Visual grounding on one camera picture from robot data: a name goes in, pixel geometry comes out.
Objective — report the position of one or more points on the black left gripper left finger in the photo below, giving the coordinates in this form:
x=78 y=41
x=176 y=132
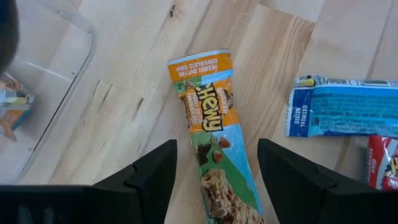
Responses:
x=140 y=193

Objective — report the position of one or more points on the clear plastic bin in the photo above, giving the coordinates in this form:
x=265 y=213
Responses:
x=46 y=77

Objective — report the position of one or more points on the orange peanut butter granola bar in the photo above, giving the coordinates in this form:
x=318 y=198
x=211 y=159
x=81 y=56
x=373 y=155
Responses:
x=15 y=99
x=214 y=124

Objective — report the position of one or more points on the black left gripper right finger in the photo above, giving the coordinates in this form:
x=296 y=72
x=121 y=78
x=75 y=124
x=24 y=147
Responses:
x=311 y=193

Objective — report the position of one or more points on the blue oatmeal raisin granola bar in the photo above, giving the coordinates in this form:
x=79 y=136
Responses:
x=342 y=109

